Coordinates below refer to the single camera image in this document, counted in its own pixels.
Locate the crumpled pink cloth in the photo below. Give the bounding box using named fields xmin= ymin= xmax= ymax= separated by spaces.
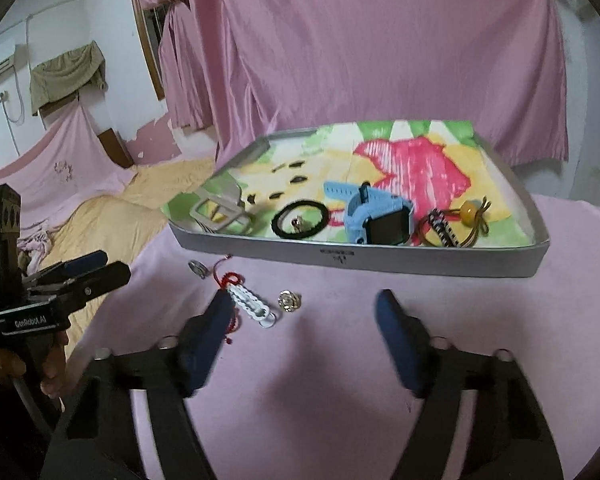
xmin=17 ymin=230 xmax=56 ymax=272

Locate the yellow dotted blanket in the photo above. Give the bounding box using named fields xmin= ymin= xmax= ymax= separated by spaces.
xmin=17 ymin=157 xmax=218 ymax=351

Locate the black white braided bracelet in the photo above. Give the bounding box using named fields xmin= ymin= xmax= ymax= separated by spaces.
xmin=426 ymin=211 xmax=461 ymax=249

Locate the tied pink curtain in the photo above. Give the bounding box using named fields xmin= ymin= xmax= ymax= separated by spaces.
xmin=126 ymin=0 xmax=221 ymax=133

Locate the person's left hand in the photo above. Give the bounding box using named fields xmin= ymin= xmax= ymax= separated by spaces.
xmin=0 ymin=330 xmax=71 ymax=398

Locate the grey hair claw clip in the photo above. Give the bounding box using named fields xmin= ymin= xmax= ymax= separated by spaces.
xmin=190 ymin=182 xmax=256 ymax=235

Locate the amber bead cord bracelet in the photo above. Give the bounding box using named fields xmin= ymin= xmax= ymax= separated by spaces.
xmin=417 ymin=199 xmax=493 ymax=249

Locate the large pink curtain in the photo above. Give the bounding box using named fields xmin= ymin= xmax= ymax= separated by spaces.
xmin=180 ymin=0 xmax=571 ymax=166

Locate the wall socket with cable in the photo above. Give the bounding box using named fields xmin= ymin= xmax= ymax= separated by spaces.
xmin=0 ymin=90 xmax=26 ymax=156

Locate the blue smartwatch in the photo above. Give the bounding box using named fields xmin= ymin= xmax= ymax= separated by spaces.
xmin=323 ymin=180 xmax=415 ymax=246

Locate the black hair tie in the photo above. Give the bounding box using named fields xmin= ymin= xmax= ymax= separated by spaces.
xmin=271 ymin=201 xmax=328 ymax=240

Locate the embroidered pink sheet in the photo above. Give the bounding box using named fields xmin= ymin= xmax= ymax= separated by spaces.
xmin=0 ymin=105 xmax=141 ymax=231

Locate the barred window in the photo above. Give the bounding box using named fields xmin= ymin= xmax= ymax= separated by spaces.
xmin=135 ymin=2 xmax=168 ymax=101

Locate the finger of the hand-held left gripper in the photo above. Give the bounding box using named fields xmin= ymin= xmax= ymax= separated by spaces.
xmin=25 ymin=261 xmax=132 ymax=312
xmin=22 ymin=250 xmax=108 ymax=282

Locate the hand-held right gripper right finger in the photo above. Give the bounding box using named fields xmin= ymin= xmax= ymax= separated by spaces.
xmin=375 ymin=289 xmax=566 ymax=480

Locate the pink tablecloth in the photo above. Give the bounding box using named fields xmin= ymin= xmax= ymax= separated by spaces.
xmin=62 ymin=192 xmax=600 ymax=480

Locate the olive green towel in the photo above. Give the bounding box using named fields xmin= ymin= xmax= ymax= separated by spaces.
xmin=30 ymin=42 xmax=106 ymax=117

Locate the brown wooden headboard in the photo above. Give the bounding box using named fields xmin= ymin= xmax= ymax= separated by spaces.
xmin=97 ymin=130 xmax=135 ymax=170

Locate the colourful printed cloth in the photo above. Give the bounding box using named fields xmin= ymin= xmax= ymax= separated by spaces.
xmin=172 ymin=120 xmax=533 ymax=248

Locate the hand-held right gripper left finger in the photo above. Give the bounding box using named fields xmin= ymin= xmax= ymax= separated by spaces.
xmin=40 ymin=290 xmax=236 ymax=480

